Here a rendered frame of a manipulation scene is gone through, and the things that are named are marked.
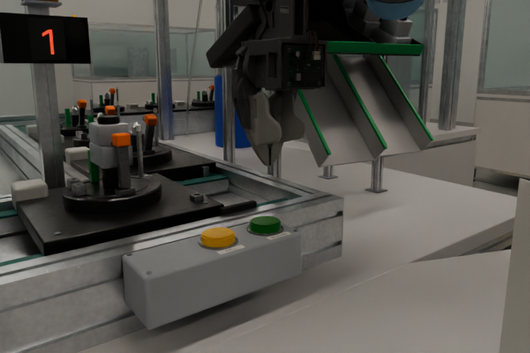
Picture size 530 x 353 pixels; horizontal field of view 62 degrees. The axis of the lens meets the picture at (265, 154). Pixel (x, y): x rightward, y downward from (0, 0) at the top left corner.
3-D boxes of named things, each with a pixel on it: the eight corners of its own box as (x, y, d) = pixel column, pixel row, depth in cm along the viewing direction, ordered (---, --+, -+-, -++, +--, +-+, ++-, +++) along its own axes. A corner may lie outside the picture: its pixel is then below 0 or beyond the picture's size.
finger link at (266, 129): (271, 176, 50) (271, 94, 48) (242, 166, 55) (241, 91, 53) (292, 172, 52) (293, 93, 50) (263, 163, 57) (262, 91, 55)
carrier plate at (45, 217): (225, 217, 64) (224, 202, 64) (44, 259, 50) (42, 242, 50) (157, 183, 83) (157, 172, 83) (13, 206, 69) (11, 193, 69)
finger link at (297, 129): (292, 172, 52) (293, 93, 50) (263, 163, 57) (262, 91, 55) (311, 168, 54) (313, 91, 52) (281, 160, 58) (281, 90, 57)
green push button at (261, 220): (286, 235, 56) (287, 221, 56) (262, 243, 54) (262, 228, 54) (267, 227, 60) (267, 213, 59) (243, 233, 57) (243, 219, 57)
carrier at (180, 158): (216, 171, 92) (214, 111, 90) (98, 190, 78) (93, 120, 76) (166, 153, 111) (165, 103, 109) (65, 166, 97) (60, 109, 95)
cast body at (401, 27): (407, 52, 90) (420, 18, 87) (392, 53, 88) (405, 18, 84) (379, 36, 96) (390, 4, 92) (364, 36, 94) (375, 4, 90)
